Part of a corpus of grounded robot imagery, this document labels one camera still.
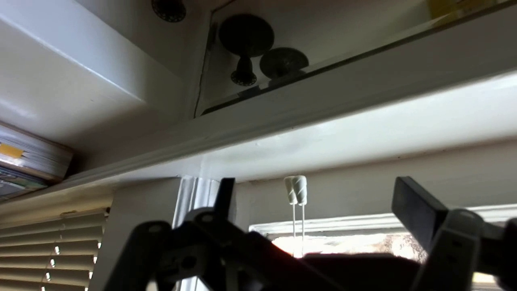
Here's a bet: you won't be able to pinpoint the thick book with coloured cover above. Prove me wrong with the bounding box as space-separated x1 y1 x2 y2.
0 119 76 182

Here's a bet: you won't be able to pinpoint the white window frame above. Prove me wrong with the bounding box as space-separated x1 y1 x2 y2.
170 176 517 291

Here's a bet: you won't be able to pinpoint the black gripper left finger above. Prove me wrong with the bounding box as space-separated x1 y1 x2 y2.
102 176 346 291

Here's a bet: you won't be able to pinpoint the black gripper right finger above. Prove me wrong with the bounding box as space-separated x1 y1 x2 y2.
391 176 517 291

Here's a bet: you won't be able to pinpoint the small window slatted blinds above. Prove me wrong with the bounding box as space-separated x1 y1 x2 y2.
0 207 112 291

